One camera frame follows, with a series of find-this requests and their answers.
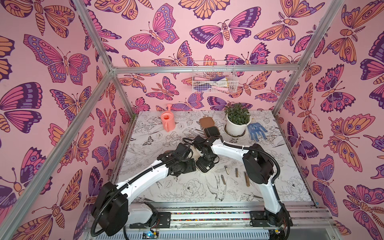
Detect cream clipper case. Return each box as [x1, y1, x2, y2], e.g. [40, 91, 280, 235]
[192, 150, 218, 174]

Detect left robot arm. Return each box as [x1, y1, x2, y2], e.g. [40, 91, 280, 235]
[90, 143, 196, 238]

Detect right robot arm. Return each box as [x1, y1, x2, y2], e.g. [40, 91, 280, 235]
[192, 136, 293, 228]

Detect dark brown clipper case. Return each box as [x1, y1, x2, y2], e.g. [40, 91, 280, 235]
[199, 117, 220, 138]

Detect grey nail clipper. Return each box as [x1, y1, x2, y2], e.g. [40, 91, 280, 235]
[221, 175, 226, 185]

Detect long brown nail clipper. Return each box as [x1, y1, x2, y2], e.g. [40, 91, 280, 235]
[244, 172, 251, 187]

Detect plant saucer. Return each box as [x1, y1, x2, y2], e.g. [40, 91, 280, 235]
[224, 127, 247, 138]

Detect white potted green plant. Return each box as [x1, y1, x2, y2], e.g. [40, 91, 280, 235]
[225, 103, 252, 135]

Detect pink watering can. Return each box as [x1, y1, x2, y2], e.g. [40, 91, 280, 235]
[161, 104, 176, 132]

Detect blue gardening glove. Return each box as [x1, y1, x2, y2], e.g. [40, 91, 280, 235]
[248, 123, 268, 142]

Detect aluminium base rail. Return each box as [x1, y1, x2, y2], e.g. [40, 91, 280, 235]
[83, 201, 340, 240]

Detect white wire wall basket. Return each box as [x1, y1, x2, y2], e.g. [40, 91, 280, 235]
[191, 61, 239, 94]

